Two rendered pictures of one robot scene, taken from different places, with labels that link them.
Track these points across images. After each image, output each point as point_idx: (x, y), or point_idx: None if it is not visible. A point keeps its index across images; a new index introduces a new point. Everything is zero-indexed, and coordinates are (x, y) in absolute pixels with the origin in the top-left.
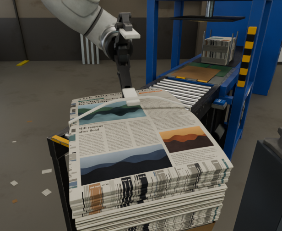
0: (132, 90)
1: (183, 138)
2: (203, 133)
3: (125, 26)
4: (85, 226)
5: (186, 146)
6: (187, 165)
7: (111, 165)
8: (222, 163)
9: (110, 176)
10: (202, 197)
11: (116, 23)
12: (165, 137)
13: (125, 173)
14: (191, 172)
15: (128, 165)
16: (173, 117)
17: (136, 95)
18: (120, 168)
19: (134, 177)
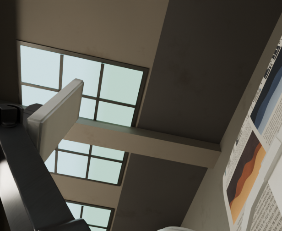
0: None
1: (244, 173)
2: (231, 208)
3: (36, 103)
4: None
5: (241, 159)
6: (241, 133)
7: None
8: (226, 169)
9: None
10: None
11: None
12: (259, 153)
13: (279, 54)
14: (241, 129)
15: (279, 64)
16: (260, 228)
17: (272, 186)
18: None
19: (271, 64)
